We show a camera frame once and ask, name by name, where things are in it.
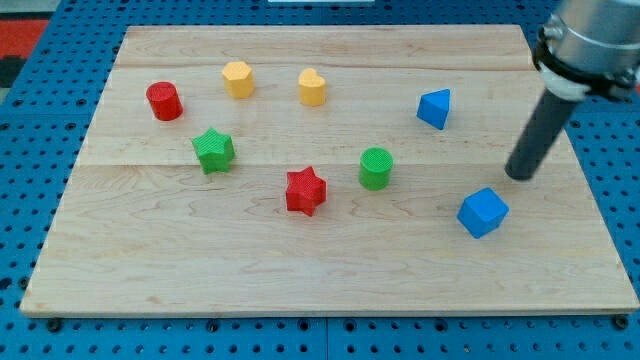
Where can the red cylinder block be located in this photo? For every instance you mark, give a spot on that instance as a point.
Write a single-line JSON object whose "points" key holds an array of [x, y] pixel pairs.
{"points": [[164, 100]]}

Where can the blue triangle block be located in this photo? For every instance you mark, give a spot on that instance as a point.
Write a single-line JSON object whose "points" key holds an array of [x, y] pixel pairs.
{"points": [[433, 108]]}

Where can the blue cube block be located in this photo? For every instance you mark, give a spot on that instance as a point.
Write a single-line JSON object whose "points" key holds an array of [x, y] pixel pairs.
{"points": [[482, 212]]}

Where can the green star block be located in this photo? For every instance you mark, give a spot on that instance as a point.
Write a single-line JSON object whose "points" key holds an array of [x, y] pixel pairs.
{"points": [[214, 151]]}

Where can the green cylinder block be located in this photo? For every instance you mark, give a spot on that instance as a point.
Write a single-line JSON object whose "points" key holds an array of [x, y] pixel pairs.
{"points": [[375, 168]]}

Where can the red star block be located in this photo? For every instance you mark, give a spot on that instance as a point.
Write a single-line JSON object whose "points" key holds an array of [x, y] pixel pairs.
{"points": [[305, 191]]}

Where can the light wooden board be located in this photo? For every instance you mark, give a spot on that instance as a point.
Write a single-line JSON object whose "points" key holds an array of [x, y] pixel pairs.
{"points": [[142, 232]]}

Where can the yellow heart block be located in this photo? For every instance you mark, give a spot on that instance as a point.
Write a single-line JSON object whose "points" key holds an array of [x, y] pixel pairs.
{"points": [[312, 88]]}

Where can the yellow hexagon block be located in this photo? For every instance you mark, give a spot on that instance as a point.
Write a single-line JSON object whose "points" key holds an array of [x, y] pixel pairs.
{"points": [[238, 79]]}

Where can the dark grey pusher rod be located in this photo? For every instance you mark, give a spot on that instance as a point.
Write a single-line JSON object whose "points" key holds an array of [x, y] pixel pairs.
{"points": [[538, 136]]}

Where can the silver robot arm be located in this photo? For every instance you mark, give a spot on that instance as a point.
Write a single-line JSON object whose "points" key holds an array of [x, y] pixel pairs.
{"points": [[590, 47]]}

